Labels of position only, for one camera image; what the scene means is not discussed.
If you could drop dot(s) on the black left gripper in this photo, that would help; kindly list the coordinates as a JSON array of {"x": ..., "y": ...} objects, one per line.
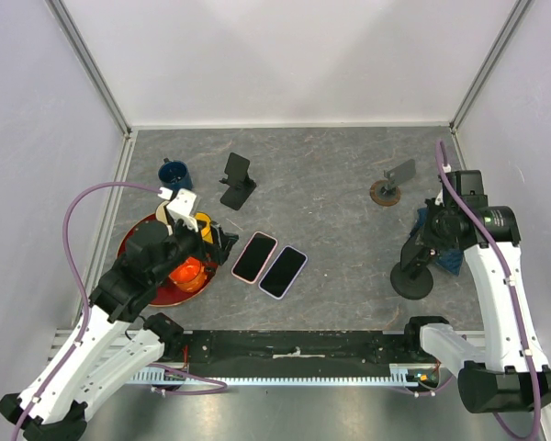
[{"x": 223, "y": 242}]

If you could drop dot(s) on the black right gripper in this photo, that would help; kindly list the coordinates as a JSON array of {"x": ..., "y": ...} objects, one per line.
[{"x": 427, "y": 237}]

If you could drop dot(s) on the phone with pink case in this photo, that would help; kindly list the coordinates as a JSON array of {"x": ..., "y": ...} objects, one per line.
[{"x": 254, "y": 257}]

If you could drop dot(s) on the black round-base phone stand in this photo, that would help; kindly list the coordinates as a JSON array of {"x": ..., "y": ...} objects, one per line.
[{"x": 410, "y": 277}]

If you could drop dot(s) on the phone with lilac case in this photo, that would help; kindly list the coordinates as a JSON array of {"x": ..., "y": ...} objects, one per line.
[{"x": 281, "y": 275}]

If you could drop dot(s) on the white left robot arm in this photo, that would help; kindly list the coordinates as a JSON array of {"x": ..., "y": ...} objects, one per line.
[{"x": 59, "y": 403}]

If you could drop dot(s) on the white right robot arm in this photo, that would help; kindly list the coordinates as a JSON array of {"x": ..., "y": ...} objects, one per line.
[{"x": 512, "y": 372}]

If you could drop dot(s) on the black folding phone stand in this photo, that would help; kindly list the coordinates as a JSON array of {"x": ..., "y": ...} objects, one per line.
[{"x": 241, "y": 186}]

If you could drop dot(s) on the wooden-base phone stand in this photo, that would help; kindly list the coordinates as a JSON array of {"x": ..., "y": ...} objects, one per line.
[{"x": 386, "y": 192}]

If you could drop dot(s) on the yellow enamel mug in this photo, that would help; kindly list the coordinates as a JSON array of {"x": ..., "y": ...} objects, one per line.
[{"x": 203, "y": 221}]

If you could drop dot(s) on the orange enamel mug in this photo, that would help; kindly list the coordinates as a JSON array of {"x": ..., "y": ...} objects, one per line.
[{"x": 192, "y": 275}]

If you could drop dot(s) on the cream enamel mug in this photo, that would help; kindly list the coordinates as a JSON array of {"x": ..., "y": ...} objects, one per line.
[{"x": 161, "y": 214}]

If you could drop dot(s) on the red round tray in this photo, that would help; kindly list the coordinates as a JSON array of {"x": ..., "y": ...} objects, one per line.
[{"x": 170, "y": 294}]

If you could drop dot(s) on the dark blue enamel mug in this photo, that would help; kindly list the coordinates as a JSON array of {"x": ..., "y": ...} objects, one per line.
[{"x": 175, "y": 175}]

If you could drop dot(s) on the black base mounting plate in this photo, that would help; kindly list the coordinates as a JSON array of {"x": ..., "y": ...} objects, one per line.
[{"x": 297, "y": 354}]

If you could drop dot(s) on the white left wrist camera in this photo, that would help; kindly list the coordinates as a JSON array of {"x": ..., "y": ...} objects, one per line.
[{"x": 182, "y": 206}]

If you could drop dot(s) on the slotted cable duct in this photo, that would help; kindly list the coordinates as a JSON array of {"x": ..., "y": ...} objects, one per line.
[{"x": 397, "y": 377}]

